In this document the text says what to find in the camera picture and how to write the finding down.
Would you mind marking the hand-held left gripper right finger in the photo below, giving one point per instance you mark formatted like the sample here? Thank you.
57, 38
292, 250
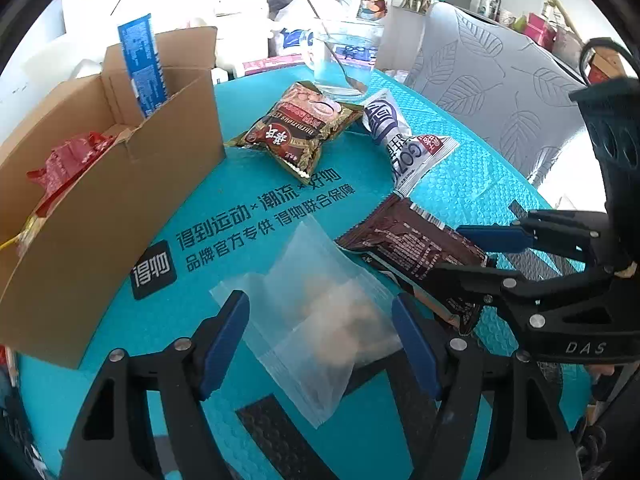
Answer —
415, 350

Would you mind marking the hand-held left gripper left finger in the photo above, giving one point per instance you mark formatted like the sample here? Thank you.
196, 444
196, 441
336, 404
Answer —
225, 340

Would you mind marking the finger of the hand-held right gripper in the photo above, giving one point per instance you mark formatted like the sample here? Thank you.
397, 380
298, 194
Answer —
470, 280
500, 238

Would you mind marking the dark brown snack packet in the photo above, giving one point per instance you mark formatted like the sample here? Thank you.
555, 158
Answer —
415, 250

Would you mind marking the clear translucent snack packet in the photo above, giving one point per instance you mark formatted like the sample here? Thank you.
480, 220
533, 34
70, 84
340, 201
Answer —
320, 325

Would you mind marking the purple white snack packet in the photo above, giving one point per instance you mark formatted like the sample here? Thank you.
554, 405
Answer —
400, 145

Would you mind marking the brown cardboard box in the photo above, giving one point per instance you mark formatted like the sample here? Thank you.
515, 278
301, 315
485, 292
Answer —
125, 220

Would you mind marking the red gold peanut packet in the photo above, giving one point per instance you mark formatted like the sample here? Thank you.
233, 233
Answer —
295, 130

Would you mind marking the red snack packet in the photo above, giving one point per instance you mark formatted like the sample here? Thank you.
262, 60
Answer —
65, 160

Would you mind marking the blue tube with white cap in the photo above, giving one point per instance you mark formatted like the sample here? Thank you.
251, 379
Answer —
142, 65

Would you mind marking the grey leaf-pattern chair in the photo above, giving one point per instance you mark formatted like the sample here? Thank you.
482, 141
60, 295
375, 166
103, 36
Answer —
500, 85

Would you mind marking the metal spoon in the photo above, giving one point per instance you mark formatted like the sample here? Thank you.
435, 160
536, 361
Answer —
357, 85

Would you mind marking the pink gift box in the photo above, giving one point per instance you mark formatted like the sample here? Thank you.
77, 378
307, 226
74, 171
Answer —
539, 27

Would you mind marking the pink slim box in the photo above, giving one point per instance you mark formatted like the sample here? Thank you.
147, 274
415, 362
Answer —
270, 66

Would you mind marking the blue white packet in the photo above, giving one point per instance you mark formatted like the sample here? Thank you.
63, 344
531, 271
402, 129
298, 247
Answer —
292, 40

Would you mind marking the clear plastic bag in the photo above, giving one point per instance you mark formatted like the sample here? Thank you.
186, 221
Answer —
295, 10

